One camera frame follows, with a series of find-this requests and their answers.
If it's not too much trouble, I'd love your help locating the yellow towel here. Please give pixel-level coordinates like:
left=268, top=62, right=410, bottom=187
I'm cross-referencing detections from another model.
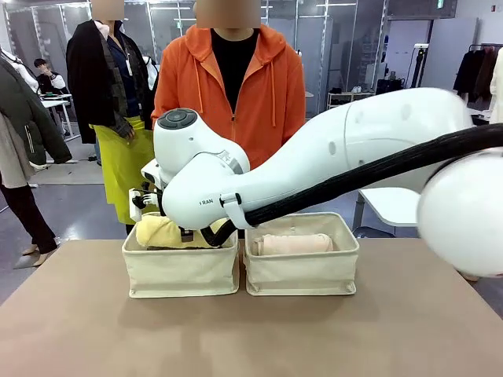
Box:
left=135, top=211, right=233, bottom=249

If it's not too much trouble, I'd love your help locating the beige fabric basket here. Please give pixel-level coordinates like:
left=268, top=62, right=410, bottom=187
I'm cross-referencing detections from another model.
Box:
left=243, top=211, right=361, bottom=296
left=121, top=219, right=240, bottom=299

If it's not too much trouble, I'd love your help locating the yellow-green apron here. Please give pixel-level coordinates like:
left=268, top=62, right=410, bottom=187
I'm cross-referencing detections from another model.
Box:
left=90, top=115, right=156, bottom=225

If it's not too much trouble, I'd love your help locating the pink rolled towel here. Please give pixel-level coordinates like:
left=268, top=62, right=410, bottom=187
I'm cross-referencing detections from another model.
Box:
left=252, top=232, right=334, bottom=256

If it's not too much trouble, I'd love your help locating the person in orange hoodie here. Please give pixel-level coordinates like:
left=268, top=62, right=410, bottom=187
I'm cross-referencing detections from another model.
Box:
left=151, top=0, right=307, bottom=170

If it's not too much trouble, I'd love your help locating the person in black coat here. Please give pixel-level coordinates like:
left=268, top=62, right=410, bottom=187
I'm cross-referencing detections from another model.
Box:
left=65, top=0, right=158, bottom=145

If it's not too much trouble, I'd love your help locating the small white desk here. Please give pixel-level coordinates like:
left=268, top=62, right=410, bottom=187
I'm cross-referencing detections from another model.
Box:
left=39, top=93, right=75, bottom=137

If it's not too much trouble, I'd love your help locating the person in dark green coat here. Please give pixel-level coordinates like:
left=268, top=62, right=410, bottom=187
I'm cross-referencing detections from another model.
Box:
left=0, top=46, right=74, bottom=270

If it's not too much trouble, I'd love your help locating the wooden shoe rack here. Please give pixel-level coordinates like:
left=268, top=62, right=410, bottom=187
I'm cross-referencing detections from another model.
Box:
left=326, top=85, right=378, bottom=113

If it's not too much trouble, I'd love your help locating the large white table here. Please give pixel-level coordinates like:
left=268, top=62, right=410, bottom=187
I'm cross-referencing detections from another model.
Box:
left=351, top=187, right=424, bottom=236

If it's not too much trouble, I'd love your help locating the seated person in dark jacket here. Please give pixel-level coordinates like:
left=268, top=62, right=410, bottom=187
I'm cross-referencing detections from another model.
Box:
left=33, top=57, right=72, bottom=97

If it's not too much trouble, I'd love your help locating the black tripod pole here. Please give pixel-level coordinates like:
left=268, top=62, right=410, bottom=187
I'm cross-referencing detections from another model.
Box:
left=410, top=43, right=429, bottom=90

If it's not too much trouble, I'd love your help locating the clothes rack with dark coats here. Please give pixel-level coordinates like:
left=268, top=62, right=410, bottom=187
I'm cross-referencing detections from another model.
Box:
left=453, top=42, right=499, bottom=104

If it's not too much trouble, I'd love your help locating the person in white coat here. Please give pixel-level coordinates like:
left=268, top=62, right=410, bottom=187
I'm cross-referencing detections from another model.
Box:
left=489, top=46, right=503, bottom=125

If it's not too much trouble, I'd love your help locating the black right arm cable sleeve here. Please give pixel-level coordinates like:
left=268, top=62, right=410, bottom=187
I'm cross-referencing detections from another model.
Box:
left=200, top=123, right=503, bottom=249

